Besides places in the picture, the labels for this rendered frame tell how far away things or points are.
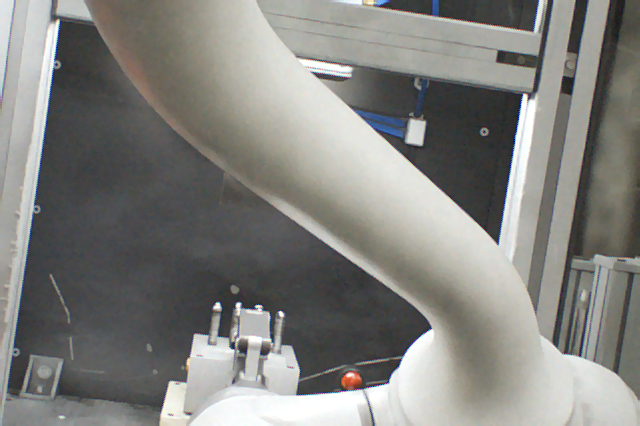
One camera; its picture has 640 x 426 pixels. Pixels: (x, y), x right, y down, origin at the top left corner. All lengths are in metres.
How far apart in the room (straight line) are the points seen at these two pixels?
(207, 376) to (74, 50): 0.46
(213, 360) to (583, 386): 0.41
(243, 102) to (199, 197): 0.84
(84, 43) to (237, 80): 0.86
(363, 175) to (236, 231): 0.81
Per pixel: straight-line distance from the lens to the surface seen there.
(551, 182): 0.95
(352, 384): 1.14
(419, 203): 0.58
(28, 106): 0.93
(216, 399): 0.83
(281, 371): 1.05
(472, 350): 0.65
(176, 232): 1.35
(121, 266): 1.36
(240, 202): 1.10
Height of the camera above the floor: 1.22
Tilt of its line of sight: 3 degrees down
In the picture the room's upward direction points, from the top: 9 degrees clockwise
